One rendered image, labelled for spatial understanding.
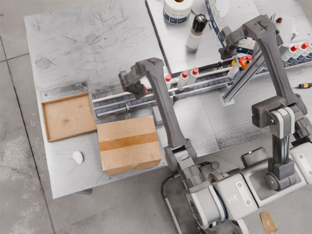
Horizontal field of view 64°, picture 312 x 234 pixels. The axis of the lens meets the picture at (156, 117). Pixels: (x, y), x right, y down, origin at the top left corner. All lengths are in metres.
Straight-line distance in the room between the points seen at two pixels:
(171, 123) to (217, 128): 0.80
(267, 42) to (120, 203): 1.84
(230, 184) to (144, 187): 1.55
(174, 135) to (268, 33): 0.51
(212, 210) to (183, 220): 1.27
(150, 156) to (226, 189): 0.50
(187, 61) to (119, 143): 0.79
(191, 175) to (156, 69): 0.40
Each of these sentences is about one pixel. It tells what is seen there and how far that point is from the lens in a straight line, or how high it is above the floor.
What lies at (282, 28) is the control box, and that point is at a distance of 1.33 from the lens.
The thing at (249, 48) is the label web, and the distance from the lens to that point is 1.84.
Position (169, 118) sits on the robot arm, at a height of 1.51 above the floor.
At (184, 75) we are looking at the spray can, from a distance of 1.51.
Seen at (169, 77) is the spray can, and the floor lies 1.08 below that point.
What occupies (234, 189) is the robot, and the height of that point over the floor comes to 1.53.
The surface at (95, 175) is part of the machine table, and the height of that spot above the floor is 0.83.
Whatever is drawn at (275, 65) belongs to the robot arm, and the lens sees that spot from 1.07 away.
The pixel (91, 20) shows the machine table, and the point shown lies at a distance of 2.04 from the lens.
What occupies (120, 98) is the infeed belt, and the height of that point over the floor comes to 0.88.
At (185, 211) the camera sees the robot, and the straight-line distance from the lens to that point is 2.18.
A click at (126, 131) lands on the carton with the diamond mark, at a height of 1.12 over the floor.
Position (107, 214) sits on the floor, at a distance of 2.41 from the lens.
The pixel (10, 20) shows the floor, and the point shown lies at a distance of 3.38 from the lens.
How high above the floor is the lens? 2.39
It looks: 71 degrees down
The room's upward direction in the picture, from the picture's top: 11 degrees clockwise
